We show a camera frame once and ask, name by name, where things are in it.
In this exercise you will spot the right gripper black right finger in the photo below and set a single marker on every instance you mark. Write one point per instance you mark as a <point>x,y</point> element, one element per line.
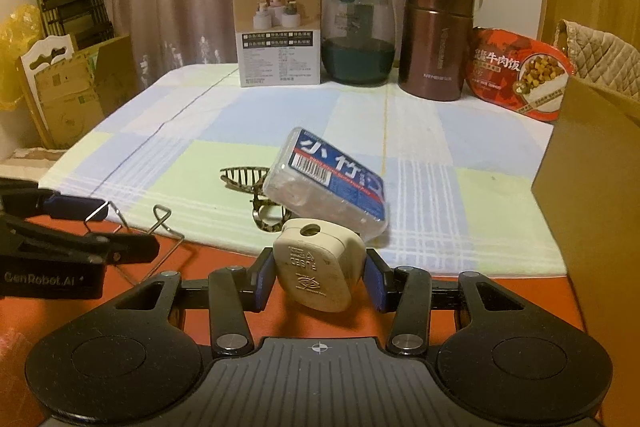
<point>475,351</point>

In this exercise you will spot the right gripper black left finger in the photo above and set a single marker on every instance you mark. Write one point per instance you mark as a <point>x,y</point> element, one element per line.
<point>145,350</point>

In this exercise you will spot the metal wire stand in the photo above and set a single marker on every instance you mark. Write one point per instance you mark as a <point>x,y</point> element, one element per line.
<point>145,231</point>

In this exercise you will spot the cream three-pin plug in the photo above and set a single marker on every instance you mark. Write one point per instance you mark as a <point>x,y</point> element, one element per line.
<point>318,263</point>

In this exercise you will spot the clear dental floss pick box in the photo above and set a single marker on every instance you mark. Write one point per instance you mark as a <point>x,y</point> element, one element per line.
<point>316,180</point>

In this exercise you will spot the cardboard boxes on floor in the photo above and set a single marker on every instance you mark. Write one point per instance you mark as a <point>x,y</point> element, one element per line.
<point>81,92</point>

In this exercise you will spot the white carved chair back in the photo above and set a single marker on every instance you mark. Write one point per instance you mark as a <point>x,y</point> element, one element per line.
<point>39,59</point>

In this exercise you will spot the open brown cardboard box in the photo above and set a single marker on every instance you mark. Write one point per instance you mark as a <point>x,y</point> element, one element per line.
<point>587,187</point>

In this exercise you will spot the striped hair claw clip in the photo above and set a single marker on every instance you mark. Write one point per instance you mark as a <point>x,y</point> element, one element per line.
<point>268,216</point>

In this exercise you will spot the yellow plastic bag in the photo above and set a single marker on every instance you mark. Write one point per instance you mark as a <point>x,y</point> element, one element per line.
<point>18,32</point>

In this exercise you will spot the red beef rice meal bowl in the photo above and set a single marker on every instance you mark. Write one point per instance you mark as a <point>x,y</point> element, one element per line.
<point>518,73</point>

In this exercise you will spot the beige quilted chair cover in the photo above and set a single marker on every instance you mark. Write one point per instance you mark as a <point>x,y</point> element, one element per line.
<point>600,57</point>

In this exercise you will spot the white humidifier product box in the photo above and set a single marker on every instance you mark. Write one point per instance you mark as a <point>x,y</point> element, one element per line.
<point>278,42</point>

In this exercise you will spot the brown metal thermos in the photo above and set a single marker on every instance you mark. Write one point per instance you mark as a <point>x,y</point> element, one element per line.
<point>435,47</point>

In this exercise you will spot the dark green glass jar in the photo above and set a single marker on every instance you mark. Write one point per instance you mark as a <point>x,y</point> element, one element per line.
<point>358,40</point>

